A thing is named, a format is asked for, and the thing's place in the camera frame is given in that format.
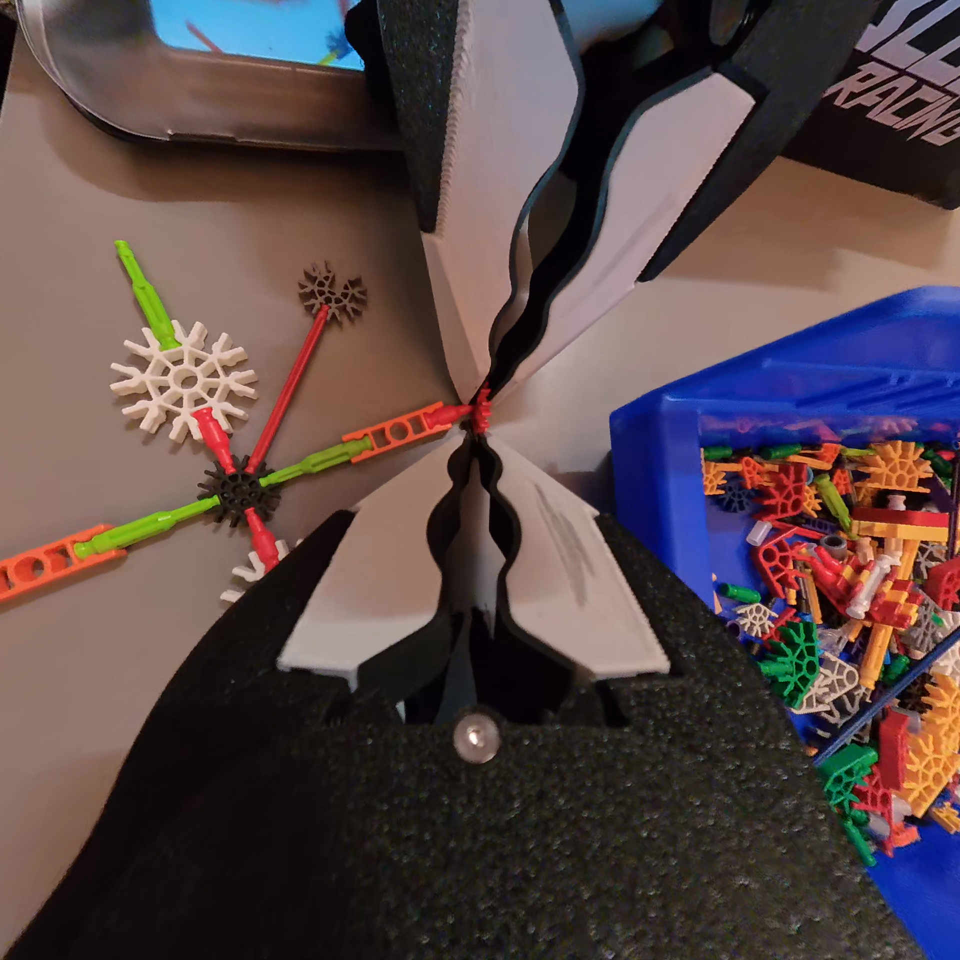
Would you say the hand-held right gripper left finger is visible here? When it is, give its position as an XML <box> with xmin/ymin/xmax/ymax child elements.
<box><xmin>277</xmin><ymin>433</ymin><xmax>474</xmax><ymax>705</ymax></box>

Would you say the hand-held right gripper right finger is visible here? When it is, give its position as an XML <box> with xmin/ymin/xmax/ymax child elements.
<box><xmin>476</xmin><ymin>435</ymin><xmax>672</xmax><ymax>687</ymax></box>

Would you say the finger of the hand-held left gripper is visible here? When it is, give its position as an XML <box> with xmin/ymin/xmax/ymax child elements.
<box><xmin>420</xmin><ymin>0</ymin><xmax>586</xmax><ymax>408</ymax></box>
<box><xmin>483</xmin><ymin>67</ymin><xmax>759</xmax><ymax>399</ymax></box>

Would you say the orange plastic connector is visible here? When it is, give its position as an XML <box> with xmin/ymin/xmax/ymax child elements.
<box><xmin>341</xmin><ymin>401</ymin><xmax>447</xmax><ymax>460</ymax></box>
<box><xmin>0</xmin><ymin>522</ymin><xmax>127</xmax><ymax>605</ymax></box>

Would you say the blue plastic bin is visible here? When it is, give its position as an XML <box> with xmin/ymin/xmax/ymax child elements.
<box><xmin>609</xmin><ymin>286</ymin><xmax>960</xmax><ymax>960</ymax></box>

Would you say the pile of colourful toy pieces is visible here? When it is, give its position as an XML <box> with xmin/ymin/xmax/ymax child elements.
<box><xmin>701</xmin><ymin>438</ymin><xmax>960</xmax><ymax>867</ymax></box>

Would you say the white snowflake connector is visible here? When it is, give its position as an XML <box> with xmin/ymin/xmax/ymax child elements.
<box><xmin>109</xmin><ymin>321</ymin><xmax>259</xmax><ymax>445</ymax></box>
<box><xmin>219</xmin><ymin>538</ymin><xmax>301</xmax><ymax>605</ymax></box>

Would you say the green plastic rod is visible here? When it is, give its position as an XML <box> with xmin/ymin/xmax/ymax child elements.
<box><xmin>258</xmin><ymin>438</ymin><xmax>374</xmax><ymax>489</ymax></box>
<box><xmin>114</xmin><ymin>240</ymin><xmax>183</xmax><ymax>352</ymax></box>
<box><xmin>73</xmin><ymin>496</ymin><xmax>222</xmax><ymax>560</ymax></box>

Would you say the black hub connector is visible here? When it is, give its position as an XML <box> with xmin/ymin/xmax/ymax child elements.
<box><xmin>196</xmin><ymin>453</ymin><xmax>285</xmax><ymax>528</ymax></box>

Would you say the brown toothed connector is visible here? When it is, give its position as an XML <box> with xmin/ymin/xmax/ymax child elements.
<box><xmin>297</xmin><ymin>261</ymin><xmax>369</xmax><ymax>325</ymax></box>

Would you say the long red plastic rod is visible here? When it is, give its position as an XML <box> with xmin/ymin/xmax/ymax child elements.
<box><xmin>243</xmin><ymin>303</ymin><xmax>331</xmax><ymax>475</ymax></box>

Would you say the black cardboard box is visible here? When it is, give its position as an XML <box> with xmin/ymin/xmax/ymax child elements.
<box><xmin>780</xmin><ymin>0</ymin><xmax>960</xmax><ymax>211</ymax></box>

